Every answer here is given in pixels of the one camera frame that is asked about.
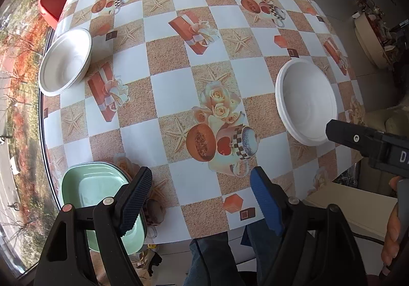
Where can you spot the person's right hand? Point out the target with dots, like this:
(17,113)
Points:
(396,241)

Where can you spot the person's leg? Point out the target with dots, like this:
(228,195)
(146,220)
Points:
(212,260)
(258,251)

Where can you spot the black shoe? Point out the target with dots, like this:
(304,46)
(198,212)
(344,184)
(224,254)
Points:
(150,262)

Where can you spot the green square plate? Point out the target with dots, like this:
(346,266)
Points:
(89,187)

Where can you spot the red plastic chair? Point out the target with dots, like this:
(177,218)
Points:
(54,5)

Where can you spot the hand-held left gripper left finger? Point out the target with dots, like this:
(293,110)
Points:
(134,206)

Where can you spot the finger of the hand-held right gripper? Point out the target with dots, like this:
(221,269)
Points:
(348,135)

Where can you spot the cream sofa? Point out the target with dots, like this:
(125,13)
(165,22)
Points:
(386,120)

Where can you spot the beige cardboard box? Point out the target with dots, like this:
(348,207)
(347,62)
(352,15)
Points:
(351,209)

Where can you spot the checkered printed tablecloth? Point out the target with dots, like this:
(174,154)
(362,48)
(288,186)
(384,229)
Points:
(179,81)

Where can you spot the white bowl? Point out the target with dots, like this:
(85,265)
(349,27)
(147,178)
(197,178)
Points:
(277,97)
(308,104)
(64,64)

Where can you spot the person's right leg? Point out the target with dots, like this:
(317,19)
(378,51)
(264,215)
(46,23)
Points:
(258,251)

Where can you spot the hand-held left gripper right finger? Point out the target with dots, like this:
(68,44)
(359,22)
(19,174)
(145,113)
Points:
(266,206)

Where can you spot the cream round side table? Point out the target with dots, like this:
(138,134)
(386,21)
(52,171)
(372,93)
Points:
(370,40)

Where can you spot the person's left leg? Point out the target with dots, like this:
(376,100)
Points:
(212,260)

